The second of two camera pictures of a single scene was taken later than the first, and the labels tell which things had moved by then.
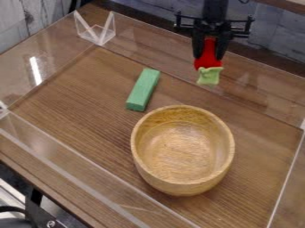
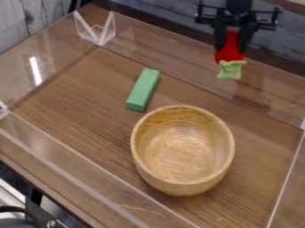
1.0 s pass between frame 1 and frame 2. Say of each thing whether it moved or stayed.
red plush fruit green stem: moved
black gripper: moved
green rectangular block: stayed
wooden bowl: stayed
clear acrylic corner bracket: stayed
